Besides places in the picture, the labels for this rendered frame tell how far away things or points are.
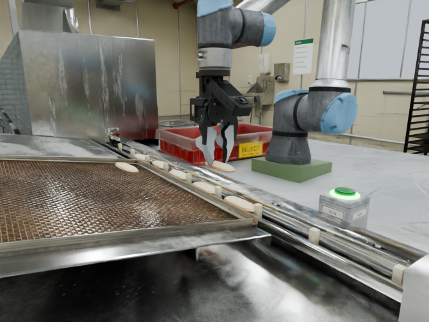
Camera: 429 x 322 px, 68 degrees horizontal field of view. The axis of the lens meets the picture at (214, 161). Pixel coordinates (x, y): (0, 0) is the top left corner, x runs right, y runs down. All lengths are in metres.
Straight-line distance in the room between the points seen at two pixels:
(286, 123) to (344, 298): 0.64
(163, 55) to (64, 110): 7.30
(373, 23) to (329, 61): 4.65
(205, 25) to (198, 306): 0.53
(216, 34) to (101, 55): 0.81
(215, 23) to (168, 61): 7.96
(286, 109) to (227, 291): 0.67
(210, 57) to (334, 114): 0.39
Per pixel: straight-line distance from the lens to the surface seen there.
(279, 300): 0.48
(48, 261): 0.37
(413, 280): 0.41
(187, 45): 8.97
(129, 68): 1.47
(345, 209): 0.65
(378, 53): 5.50
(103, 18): 8.16
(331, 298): 0.51
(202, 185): 0.81
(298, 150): 1.03
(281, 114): 1.04
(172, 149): 1.28
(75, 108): 1.41
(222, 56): 0.70
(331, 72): 0.96
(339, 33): 0.98
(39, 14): 2.44
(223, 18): 0.71
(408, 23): 5.38
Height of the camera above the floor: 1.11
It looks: 14 degrees down
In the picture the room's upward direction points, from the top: straight up
